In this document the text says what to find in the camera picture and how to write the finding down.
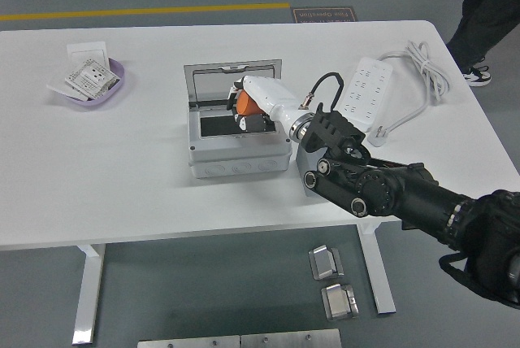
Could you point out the person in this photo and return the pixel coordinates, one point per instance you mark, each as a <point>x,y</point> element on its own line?
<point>487,10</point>

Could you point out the brown floor sign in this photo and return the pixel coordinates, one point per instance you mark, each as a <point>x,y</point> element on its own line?
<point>325,14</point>

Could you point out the orange cylinder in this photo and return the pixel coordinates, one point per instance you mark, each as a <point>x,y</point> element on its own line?
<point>245,104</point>

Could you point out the silver metal floor box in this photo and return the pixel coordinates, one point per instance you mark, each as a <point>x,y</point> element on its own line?
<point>325,262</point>
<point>339,303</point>

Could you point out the white switch plate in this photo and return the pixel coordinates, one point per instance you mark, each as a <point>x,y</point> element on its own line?
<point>87,52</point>

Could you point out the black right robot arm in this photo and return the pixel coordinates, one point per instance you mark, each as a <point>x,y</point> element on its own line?
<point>406,193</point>

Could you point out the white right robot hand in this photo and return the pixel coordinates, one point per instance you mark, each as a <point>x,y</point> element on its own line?
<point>270,94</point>

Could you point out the white flat plate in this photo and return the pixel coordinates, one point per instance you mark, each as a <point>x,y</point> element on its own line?
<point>61,88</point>

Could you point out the grey cube with round hole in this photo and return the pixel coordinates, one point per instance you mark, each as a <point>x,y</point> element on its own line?
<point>300,161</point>

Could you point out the white power strip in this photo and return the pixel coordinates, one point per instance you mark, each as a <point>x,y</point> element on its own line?
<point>371,83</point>

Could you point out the white table leg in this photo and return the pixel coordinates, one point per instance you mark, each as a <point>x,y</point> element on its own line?
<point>380,279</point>
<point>87,303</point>

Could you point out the person's shoe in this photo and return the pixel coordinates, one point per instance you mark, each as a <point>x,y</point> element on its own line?
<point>478,76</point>

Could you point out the grey electrical box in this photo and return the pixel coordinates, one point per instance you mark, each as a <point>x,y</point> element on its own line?
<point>239,153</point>

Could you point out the grey metal base plate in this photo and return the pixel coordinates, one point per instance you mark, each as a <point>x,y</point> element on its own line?
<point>187,342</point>
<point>290,340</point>

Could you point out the white wall socket panel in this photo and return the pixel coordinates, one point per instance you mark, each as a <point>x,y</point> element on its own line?
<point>91,75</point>

